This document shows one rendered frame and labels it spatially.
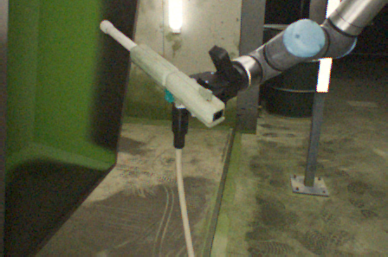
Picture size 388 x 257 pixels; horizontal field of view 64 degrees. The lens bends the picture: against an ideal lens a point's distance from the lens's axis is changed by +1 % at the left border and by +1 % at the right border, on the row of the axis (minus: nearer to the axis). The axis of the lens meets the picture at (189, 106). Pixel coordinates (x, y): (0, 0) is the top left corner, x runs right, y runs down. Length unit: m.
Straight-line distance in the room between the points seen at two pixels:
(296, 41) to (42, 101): 0.93
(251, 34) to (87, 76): 1.69
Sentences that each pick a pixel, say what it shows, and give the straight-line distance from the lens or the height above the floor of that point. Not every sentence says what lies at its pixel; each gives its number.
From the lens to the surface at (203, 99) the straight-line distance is 0.62.
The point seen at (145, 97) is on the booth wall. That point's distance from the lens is 2.86.
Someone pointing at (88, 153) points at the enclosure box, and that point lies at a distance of 1.27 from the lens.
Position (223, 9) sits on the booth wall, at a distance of 2.60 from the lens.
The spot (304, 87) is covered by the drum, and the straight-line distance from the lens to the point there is 3.17.
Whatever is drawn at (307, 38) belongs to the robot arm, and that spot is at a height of 0.96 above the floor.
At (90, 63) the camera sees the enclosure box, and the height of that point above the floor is 0.85.
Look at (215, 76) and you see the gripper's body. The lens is 0.77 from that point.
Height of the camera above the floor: 1.02
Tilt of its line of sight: 17 degrees down
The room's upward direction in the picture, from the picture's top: straight up
